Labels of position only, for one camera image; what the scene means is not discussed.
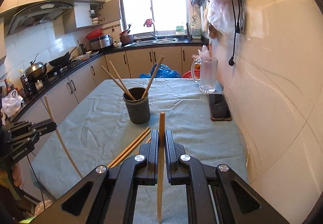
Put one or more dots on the range hood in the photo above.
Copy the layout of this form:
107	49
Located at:
36	14

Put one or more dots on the light blue table cloth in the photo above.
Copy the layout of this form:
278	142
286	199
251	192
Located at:
99	129

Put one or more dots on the white plastic bag on counter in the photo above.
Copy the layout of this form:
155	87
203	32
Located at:
11	103

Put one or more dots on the wooden chopstick four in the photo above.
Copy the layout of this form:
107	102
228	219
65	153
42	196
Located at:
61	140

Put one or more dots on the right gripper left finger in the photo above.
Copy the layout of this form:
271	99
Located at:
107	195

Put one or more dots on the silver rice cooker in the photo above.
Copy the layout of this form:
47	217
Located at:
101	42

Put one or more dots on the black smartphone in case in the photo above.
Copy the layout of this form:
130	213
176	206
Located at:
219	109

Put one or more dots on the black wok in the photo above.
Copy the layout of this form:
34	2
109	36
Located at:
62	59

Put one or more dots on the clear glass mug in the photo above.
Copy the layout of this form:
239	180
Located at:
208	74

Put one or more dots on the wooden chopstick three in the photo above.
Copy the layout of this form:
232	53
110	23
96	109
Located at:
153	76

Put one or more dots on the steel pot with lid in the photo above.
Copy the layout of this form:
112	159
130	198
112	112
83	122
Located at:
36	70

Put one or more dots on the wooden chopstick seven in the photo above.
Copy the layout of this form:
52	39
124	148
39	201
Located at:
160	165

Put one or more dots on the wooden chopstick one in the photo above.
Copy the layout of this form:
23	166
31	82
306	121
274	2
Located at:
119	84

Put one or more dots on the dark red pot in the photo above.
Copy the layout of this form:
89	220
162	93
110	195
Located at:
126	38

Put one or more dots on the wooden chopstick five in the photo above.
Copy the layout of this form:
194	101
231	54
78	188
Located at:
128	148

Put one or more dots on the dark grey utensil cup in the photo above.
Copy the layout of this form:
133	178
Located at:
138	108

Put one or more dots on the wooden chopstick six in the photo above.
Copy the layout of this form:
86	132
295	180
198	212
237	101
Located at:
133	149

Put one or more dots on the white plastic bag hanging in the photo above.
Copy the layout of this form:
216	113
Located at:
220	16

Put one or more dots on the blue plastic bag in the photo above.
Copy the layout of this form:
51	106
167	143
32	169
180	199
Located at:
162	72

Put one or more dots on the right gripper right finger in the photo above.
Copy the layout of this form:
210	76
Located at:
215	194

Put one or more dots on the red basin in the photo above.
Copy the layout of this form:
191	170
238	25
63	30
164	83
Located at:
94	34

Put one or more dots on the wooden chopstick two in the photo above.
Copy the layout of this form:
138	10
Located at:
120	79

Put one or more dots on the lower kitchen cabinets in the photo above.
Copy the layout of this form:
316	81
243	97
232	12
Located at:
65	92

